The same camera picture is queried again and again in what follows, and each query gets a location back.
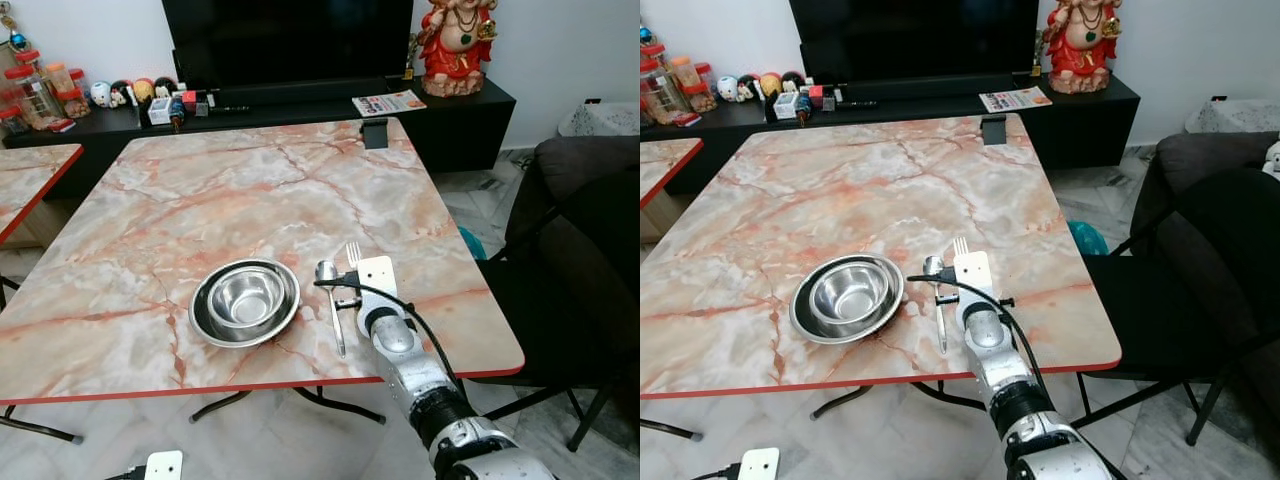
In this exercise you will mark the steel fork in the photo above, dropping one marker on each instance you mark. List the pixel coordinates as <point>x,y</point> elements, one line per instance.
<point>960,247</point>
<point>353,254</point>

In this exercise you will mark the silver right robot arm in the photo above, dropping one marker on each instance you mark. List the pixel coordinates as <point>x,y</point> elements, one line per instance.
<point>1005,370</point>
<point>420,375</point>

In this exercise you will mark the steel spoon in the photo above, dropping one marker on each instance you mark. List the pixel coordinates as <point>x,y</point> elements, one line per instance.
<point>326,272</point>
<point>932,267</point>

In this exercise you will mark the round steel bowl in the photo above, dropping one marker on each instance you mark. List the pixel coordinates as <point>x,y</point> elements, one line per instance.
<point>850,292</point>
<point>246,297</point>

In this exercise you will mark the teal round object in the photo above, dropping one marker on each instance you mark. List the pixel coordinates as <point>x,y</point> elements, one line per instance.
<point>472,244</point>
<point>1087,238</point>

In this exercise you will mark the round steel plate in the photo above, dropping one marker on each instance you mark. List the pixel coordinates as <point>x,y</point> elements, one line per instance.
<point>210,325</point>
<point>812,322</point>

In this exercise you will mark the black table clamp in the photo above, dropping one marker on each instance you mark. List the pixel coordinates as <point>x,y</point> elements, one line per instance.
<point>375,134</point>
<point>994,130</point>

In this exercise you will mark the printed paper leaflet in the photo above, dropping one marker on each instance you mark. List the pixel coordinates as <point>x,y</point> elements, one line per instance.
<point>389,102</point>
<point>1015,99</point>

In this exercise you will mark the black television console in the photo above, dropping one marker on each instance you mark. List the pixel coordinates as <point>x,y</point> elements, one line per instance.
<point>460,125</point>
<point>1085,122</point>

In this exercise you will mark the black cushioned chair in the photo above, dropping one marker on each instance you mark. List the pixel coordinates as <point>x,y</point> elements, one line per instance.
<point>1190,260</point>
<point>570,260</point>

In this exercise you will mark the small blue bottle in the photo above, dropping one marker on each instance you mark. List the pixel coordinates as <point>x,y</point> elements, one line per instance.
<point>804,108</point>
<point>177,113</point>

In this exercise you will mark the small white box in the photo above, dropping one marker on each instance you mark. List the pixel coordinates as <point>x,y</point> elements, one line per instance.
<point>786,107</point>
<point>159,111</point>

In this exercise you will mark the black flat television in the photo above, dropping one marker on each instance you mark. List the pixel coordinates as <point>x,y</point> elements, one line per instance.
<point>910,38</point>
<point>285,40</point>

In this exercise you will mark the red laughing buddha statue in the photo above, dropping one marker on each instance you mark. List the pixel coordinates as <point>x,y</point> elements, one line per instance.
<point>1082,58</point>
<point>455,60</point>

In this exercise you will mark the dark round figurine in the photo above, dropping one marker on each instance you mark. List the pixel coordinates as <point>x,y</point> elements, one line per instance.
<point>793,80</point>
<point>166,86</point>

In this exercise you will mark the yellow round figurine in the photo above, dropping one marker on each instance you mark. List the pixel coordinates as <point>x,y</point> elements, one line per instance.
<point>770,85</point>
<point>144,91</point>

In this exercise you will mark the black and white figurine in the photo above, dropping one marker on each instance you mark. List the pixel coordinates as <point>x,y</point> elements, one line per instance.
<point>747,88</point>
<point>120,94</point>

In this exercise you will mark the white lace covered furniture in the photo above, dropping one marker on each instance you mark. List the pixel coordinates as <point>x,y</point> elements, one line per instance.
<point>585,120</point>
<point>1222,117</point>

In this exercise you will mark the white round figurine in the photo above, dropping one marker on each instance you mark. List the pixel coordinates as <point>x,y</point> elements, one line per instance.
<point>727,89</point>
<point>100,94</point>

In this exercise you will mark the black metal small table leg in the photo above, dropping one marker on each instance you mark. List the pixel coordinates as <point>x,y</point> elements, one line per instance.
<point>40,428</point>
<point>670,430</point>

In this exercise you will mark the small marble red-edged table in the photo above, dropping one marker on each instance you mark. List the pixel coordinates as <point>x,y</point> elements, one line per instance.
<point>30,175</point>
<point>665,160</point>

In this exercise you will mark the small brown snack jar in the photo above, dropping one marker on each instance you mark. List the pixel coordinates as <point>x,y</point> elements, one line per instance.
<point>703,92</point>
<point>75,103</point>

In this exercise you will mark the large clear red-lid jar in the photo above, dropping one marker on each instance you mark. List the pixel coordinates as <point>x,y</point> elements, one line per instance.
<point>662,92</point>
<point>32,97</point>

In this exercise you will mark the white plush toy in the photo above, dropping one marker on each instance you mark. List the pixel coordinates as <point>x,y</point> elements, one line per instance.
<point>1273,160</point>

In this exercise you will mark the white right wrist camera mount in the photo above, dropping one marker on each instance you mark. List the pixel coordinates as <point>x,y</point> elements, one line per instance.
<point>377,280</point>
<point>974,275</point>

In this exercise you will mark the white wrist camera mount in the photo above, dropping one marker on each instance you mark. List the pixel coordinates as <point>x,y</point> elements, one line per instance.
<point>165,467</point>
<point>759,465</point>
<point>974,275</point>
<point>377,280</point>

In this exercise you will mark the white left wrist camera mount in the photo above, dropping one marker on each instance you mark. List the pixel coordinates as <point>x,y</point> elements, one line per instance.
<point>759,465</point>
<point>165,467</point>

